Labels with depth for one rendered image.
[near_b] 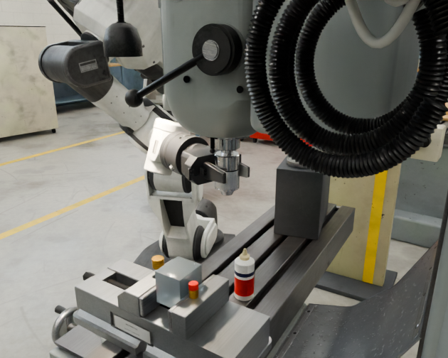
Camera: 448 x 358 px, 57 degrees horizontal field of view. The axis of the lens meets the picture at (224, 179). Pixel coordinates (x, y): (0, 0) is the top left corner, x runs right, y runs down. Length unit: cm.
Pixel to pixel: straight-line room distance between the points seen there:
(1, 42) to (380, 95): 643
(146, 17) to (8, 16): 843
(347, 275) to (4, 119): 539
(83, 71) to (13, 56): 580
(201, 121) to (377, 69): 29
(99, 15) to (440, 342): 94
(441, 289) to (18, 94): 661
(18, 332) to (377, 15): 234
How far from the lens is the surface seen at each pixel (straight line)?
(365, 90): 54
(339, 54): 54
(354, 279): 280
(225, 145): 74
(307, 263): 102
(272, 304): 87
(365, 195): 256
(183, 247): 164
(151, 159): 94
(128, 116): 116
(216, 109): 66
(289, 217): 111
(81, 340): 115
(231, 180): 76
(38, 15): 984
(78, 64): 105
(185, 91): 68
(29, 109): 696
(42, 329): 253
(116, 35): 82
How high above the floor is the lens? 147
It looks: 19 degrees down
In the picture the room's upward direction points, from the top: straight up
